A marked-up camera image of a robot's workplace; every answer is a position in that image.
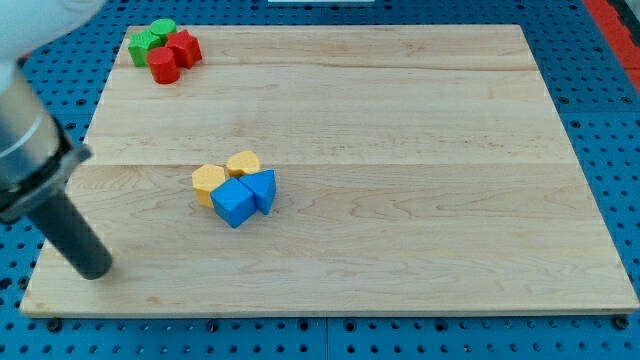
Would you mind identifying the blue cube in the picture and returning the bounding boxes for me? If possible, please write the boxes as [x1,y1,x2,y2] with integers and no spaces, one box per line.
[210,178,256,228]

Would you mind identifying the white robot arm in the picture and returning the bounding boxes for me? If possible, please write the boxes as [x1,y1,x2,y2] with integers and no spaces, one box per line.
[1,0,105,223]

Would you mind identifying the yellow heart block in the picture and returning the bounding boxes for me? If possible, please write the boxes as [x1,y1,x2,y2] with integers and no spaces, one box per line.
[226,150,262,177]

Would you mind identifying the blue triangular prism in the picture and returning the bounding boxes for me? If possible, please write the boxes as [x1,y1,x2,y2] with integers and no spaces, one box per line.
[239,169,277,215]

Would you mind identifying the light wooden board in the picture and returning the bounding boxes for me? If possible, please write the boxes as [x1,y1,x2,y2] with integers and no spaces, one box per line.
[21,25,639,319]

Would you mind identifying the yellow hexagon block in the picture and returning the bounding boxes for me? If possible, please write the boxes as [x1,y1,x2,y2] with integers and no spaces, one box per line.
[191,164,227,208]

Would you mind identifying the red star block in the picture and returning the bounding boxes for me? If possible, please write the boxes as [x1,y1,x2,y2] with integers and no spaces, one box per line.
[165,30,203,69]

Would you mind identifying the red cylinder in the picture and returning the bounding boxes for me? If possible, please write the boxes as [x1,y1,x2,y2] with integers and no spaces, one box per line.
[146,47,180,84]

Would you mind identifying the green cylinder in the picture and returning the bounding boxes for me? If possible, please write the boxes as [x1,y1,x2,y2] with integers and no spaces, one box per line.
[149,18,177,43]

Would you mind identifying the green star block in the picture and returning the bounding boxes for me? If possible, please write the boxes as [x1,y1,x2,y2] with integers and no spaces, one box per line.
[127,30,162,67]

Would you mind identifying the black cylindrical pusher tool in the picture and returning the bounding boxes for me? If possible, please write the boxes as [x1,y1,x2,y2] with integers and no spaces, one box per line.
[28,192,113,280]

